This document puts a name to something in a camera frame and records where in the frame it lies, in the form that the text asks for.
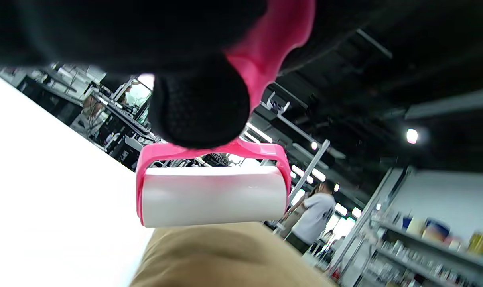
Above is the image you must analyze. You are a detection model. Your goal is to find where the white metal post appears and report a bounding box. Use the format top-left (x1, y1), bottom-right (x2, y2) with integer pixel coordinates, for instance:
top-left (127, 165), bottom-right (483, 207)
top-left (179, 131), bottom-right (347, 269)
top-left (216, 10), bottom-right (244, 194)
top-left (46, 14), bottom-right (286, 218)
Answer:
top-left (287, 139), bottom-right (331, 208)

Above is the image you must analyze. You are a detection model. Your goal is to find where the pink lint roller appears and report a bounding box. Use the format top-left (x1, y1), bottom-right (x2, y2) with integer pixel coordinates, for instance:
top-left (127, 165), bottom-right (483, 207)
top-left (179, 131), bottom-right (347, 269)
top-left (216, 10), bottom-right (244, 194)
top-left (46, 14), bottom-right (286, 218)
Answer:
top-left (136, 0), bottom-right (317, 228)

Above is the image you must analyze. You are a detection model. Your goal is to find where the brown pillow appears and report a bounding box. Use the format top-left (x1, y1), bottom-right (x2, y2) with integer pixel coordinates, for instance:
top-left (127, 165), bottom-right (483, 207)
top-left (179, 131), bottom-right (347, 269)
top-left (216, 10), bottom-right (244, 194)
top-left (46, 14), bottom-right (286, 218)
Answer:
top-left (130, 222), bottom-right (337, 287)

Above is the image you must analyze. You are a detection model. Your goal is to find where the metal storage shelf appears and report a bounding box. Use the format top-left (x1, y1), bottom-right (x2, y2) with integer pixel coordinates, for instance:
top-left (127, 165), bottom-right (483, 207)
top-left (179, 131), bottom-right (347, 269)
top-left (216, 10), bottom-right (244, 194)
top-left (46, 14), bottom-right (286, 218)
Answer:
top-left (329, 167), bottom-right (483, 287)

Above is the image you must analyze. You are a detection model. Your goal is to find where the background workstation with monitors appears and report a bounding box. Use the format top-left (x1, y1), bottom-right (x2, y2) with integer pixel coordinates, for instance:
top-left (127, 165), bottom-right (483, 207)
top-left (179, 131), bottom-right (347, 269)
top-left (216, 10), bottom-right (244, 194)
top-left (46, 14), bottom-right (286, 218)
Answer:
top-left (0, 62), bottom-right (162, 172)

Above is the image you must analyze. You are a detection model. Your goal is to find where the person's left hand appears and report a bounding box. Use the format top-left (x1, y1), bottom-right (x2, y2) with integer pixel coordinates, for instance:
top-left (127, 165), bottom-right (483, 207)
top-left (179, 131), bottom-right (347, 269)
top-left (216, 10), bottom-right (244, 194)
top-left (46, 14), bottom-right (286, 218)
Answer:
top-left (0, 0), bottom-right (268, 150)

